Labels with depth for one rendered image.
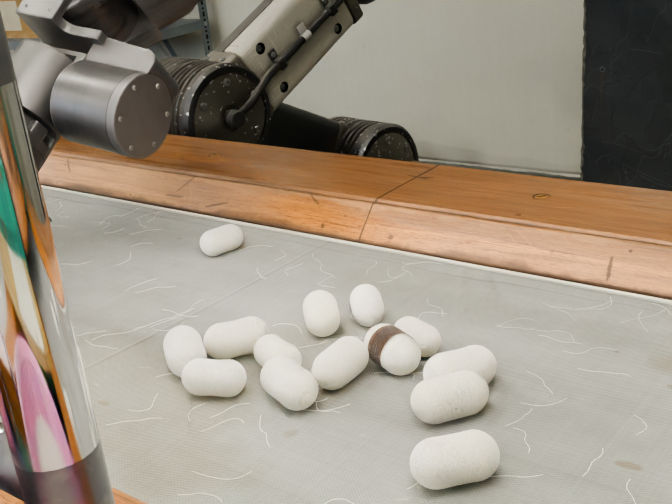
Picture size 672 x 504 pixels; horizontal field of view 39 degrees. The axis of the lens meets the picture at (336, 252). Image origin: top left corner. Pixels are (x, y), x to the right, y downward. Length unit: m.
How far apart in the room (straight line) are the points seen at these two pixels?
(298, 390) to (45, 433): 0.23
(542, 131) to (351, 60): 0.67
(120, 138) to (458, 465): 0.33
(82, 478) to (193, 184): 0.55
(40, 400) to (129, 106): 0.40
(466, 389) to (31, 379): 0.25
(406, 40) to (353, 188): 2.24
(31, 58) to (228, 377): 0.30
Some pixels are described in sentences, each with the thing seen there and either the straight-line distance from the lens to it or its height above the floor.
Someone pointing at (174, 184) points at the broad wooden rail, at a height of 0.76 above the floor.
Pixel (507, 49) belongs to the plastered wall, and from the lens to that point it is 2.77.
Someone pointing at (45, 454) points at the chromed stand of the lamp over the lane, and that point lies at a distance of 0.26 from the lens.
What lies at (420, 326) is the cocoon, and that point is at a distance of 0.51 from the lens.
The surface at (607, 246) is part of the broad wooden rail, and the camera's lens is 0.59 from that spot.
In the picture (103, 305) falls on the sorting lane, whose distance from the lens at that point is 0.64.
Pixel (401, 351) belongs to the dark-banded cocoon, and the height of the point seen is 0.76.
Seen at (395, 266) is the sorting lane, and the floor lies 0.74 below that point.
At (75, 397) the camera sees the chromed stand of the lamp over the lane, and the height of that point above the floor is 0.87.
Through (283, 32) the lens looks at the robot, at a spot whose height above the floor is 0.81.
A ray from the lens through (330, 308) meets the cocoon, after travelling 0.54.
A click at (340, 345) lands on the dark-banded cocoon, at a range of 0.49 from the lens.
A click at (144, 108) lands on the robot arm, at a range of 0.64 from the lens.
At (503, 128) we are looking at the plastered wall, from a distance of 2.83.
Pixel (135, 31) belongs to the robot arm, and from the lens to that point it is 0.73.
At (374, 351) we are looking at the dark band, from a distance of 0.49.
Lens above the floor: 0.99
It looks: 22 degrees down
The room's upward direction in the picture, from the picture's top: 7 degrees counter-clockwise
